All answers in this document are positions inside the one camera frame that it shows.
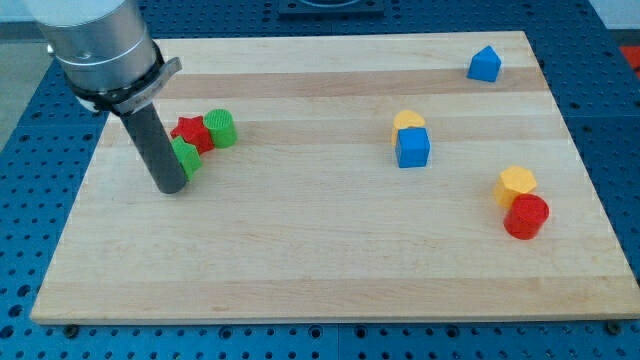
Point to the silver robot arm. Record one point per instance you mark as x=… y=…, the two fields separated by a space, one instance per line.
x=106 y=51

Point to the blue cube block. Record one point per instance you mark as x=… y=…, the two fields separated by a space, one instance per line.
x=412 y=147

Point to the wooden board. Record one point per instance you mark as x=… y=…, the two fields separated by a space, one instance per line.
x=308 y=217

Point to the green cylinder block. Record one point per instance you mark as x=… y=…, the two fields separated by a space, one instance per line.
x=221 y=127

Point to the green hexagon block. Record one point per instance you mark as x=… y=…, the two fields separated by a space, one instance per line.
x=187 y=155

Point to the red star block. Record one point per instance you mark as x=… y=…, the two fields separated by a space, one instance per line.
x=193 y=131

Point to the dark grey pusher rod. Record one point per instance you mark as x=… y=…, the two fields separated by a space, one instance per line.
x=153 y=145

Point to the yellow hexagon block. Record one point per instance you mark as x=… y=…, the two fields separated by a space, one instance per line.
x=512 y=182

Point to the blue pentagon block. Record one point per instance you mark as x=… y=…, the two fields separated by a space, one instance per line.
x=485 y=65

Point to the red cylinder block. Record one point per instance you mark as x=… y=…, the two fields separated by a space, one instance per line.
x=526 y=216

